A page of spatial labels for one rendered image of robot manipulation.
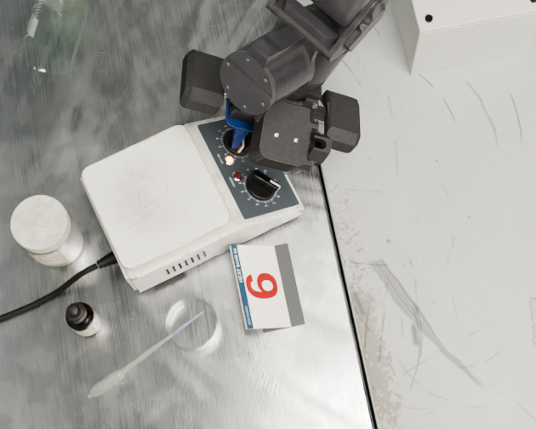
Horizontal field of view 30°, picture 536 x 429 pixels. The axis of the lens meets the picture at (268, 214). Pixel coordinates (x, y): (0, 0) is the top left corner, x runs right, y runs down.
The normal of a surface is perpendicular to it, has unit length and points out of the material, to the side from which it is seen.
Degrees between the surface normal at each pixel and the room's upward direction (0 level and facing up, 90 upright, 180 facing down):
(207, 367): 0
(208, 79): 30
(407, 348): 0
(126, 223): 0
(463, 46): 90
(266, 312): 40
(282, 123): 25
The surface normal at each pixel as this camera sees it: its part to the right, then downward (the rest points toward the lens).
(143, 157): -0.04, -0.29
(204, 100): 0.28, 0.27
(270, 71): 0.61, -0.18
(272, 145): 0.36, -0.13
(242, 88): -0.63, 0.47
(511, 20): 0.18, 0.94
